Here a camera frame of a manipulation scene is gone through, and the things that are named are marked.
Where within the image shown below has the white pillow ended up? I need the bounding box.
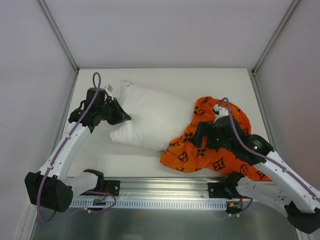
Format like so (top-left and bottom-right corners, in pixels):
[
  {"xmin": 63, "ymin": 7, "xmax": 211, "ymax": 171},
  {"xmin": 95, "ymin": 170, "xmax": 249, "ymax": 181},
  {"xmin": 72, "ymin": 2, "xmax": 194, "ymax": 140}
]
[{"xmin": 110, "ymin": 80, "xmax": 195, "ymax": 151}]

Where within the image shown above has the orange patterned plush pillowcase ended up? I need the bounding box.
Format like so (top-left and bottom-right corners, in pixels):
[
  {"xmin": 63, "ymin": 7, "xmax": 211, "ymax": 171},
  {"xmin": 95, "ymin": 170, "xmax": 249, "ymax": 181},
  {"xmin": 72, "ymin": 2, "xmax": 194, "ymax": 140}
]
[{"xmin": 159, "ymin": 96, "xmax": 271, "ymax": 182}]

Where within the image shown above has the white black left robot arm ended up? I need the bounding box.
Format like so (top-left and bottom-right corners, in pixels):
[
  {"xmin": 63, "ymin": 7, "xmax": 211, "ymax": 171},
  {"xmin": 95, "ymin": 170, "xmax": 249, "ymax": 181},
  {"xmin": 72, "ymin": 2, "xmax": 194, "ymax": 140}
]
[{"xmin": 24, "ymin": 86, "xmax": 131, "ymax": 213}]

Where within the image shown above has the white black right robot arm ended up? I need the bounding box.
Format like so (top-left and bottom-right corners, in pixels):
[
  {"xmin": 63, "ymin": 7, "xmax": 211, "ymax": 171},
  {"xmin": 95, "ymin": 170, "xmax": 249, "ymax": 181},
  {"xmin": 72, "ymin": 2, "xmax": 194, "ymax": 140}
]
[{"xmin": 191, "ymin": 116, "xmax": 320, "ymax": 234}]

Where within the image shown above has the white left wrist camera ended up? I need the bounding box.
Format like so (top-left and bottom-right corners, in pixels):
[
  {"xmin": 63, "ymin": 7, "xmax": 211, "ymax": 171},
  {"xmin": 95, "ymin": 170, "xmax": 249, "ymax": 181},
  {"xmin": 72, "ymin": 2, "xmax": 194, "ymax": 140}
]
[{"xmin": 104, "ymin": 84, "xmax": 113, "ymax": 94}]

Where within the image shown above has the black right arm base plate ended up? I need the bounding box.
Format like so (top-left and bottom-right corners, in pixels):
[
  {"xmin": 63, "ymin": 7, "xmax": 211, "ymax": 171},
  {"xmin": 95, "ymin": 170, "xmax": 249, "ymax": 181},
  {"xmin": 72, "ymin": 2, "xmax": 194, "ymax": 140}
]
[{"xmin": 207, "ymin": 182, "xmax": 241, "ymax": 200}]

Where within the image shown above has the aluminium left frame post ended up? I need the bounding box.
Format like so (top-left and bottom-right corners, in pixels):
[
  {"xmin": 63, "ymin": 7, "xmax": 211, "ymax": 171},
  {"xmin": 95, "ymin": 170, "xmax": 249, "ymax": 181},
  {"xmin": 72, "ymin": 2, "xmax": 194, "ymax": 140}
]
[{"xmin": 36, "ymin": 0, "xmax": 80, "ymax": 73}]

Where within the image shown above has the aluminium frame post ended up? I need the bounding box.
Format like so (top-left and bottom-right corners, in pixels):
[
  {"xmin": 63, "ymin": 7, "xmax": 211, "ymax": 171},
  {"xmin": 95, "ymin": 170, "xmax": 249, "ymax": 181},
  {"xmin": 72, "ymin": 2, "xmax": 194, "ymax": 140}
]
[
  {"xmin": 251, "ymin": 0, "xmax": 302, "ymax": 76},
  {"xmin": 36, "ymin": 0, "xmax": 80, "ymax": 73}
]

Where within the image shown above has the aluminium front rail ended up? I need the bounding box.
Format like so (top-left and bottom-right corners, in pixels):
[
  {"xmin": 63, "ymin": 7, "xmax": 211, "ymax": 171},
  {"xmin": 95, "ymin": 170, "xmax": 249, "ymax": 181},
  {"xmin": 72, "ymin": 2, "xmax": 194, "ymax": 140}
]
[{"xmin": 67, "ymin": 176, "xmax": 278, "ymax": 199}]

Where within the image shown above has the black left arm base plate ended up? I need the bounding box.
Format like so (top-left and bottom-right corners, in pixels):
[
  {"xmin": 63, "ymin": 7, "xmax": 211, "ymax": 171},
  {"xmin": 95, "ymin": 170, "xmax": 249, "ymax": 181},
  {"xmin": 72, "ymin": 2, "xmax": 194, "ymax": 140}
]
[{"xmin": 102, "ymin": 180, "xmax": 121, "ymax": 197}]

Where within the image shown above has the white slotted cable duct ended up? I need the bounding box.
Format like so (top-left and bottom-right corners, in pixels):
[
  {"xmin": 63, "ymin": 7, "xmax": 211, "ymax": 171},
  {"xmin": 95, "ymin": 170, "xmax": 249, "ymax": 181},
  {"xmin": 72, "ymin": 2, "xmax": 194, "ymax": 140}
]
[{"xmin": 70, "ymin": 197, "xmax": 227, "ymax": 211}]

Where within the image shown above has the aluminium right frame post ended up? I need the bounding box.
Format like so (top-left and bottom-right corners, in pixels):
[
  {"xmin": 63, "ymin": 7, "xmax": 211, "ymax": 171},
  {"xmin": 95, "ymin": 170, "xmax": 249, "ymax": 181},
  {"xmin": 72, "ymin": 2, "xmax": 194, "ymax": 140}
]
[{"xmin": 251, "ymin": 0, "xmax": 302, "ymax": 76}]

